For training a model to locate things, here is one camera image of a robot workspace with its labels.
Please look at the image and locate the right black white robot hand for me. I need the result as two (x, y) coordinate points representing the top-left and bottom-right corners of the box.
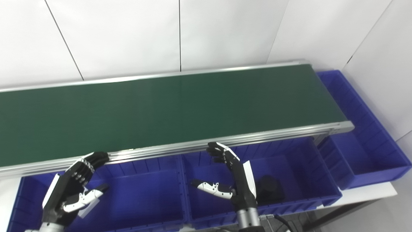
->
(190, 142), (258, 211)

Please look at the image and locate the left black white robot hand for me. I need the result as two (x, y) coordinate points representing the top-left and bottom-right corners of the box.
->
(42, 151), (110, 226)

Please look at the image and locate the black cylinder block part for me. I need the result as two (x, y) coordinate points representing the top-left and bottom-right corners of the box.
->
(256, 175), (285, 205)

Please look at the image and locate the aluminium conveyor leg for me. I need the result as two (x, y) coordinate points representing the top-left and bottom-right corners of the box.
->
(313, 128), (336, 149)

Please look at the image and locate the long blue plastic bin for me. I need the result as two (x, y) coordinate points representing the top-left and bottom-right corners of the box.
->
(315, 70), (412, 190)

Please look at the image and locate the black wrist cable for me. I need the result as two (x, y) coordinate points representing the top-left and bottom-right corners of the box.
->
(260, 214), (294, 232)

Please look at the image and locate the green conveyor belt aluminium frame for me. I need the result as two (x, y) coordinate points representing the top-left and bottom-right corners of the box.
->
(0, 60), (355, 179)

